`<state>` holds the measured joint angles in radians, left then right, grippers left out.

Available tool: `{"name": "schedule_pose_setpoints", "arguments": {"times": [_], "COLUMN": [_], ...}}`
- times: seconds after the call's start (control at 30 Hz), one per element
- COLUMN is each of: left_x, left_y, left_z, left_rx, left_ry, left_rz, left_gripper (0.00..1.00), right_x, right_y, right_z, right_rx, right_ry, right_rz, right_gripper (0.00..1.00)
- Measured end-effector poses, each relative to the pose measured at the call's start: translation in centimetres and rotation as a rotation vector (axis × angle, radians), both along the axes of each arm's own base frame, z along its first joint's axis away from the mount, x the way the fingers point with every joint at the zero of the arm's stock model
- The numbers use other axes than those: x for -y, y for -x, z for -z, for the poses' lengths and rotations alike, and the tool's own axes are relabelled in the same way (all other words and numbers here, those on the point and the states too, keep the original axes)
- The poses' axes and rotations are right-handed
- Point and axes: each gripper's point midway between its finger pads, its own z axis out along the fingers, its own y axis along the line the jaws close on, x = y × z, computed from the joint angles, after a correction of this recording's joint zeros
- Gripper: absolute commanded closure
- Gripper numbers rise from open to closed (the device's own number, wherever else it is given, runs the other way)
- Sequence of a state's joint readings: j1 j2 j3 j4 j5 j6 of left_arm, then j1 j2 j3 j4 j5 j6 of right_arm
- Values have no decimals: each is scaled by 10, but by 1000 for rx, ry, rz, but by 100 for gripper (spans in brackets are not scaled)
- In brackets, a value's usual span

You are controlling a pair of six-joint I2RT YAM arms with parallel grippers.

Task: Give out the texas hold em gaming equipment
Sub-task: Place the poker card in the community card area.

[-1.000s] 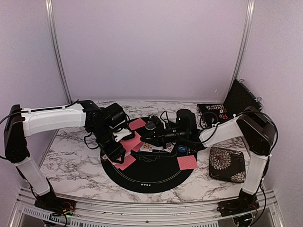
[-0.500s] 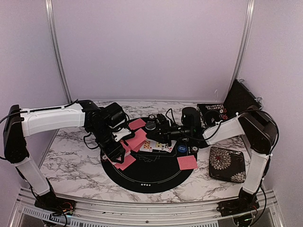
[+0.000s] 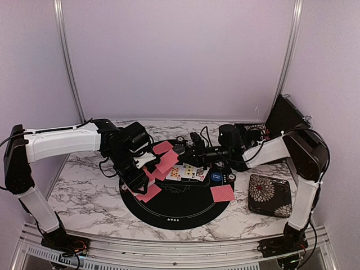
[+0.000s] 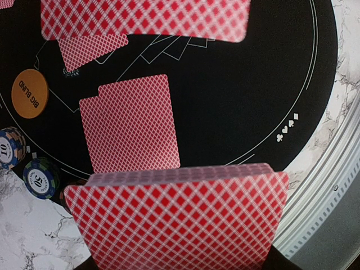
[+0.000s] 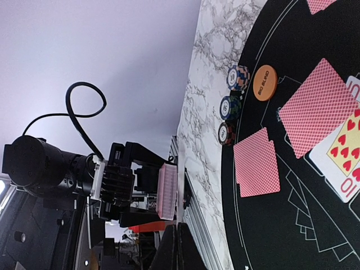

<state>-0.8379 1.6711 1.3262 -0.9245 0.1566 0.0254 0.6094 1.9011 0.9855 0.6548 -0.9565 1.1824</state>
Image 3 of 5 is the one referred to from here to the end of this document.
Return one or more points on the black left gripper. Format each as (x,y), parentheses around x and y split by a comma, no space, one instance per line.
(135,181)

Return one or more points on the round black poker mat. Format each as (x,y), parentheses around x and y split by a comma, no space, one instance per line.
(181,204)

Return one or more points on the blue small blind button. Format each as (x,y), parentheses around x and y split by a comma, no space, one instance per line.
(217,179)

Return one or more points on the red playing card deck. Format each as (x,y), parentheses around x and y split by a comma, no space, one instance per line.
(136,180)

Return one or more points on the black poker chip case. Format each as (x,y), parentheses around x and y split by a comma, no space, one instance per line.
(283,116)

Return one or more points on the queen of hearts card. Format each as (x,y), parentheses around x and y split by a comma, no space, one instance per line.
(175,174)

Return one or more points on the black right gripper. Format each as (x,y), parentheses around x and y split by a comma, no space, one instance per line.
(199,153)

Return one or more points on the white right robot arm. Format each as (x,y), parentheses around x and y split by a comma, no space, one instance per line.
(304,149)

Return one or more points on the black dealer button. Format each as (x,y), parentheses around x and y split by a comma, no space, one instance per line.
(179,149)

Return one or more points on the red card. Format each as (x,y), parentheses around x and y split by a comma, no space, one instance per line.
(162,147)
(151,192)
(145,198)
(222,193)

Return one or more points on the face-down burn card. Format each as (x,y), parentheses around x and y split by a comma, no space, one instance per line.
(168,160)

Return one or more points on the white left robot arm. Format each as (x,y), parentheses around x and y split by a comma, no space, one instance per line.
(30,150)

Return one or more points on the floral patterned pouch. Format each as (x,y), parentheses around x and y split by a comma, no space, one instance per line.
(269,196)

